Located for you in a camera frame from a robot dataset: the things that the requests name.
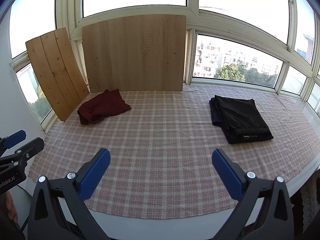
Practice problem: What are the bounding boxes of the pine plank board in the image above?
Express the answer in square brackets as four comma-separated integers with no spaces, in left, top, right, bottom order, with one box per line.
[25,27,90,122]

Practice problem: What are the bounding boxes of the large light wooden board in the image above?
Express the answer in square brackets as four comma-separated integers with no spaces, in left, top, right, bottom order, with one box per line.
[82,14,187,93]

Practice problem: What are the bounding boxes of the green trees outside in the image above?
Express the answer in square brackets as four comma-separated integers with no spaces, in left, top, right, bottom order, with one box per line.
[215,64,279,88]

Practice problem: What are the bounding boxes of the folded navy garment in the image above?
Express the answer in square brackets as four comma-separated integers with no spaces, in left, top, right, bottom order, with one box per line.
[209,97,223,127]

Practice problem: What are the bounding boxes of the pink plaid blanket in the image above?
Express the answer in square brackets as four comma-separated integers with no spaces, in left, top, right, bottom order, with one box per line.
[27,84,320,218]

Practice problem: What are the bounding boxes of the dark red garment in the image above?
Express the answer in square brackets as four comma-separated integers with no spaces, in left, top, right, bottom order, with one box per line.
[77,89,132,126]

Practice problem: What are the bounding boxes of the person's left forearm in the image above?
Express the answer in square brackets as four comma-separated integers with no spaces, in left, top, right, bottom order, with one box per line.
[0,191,18,223]

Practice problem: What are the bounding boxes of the folded black pants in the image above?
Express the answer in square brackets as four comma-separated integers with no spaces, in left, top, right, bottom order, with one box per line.
[214,95,274,144]

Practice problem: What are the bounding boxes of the apartment buildings outside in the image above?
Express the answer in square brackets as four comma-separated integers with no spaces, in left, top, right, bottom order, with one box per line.
[196,40,280,78]

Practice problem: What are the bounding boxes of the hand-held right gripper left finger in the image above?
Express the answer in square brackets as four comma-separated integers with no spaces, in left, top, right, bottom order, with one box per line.
[27,148,112,240]

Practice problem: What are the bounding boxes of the white lace cloth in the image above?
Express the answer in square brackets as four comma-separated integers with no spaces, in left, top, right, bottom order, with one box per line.
[300,177,320,233]

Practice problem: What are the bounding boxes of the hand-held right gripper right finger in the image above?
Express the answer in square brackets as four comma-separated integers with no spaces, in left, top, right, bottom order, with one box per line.
[211,148,295,240]

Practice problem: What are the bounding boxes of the white window frame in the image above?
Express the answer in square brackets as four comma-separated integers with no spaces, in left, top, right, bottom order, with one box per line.
[0,0,320,133]

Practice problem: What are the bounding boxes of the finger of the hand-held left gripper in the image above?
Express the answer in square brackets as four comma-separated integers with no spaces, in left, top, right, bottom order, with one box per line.
[0,137,45,174]
[0,130,27,155]

